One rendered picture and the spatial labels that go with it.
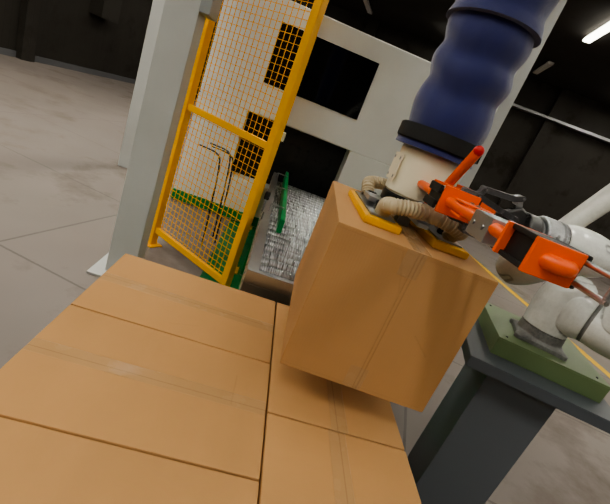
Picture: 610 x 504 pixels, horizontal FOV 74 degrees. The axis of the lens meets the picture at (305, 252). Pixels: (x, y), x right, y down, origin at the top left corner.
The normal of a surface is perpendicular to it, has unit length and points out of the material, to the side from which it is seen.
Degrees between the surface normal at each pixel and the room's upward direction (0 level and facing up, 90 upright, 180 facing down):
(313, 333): 90
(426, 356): 90
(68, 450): 0
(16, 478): 0
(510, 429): 90
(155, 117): 90
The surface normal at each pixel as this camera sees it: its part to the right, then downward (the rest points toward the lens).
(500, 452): -0.25, 0.25
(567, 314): -0.64, 0.02
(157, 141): 0.03, 0.36
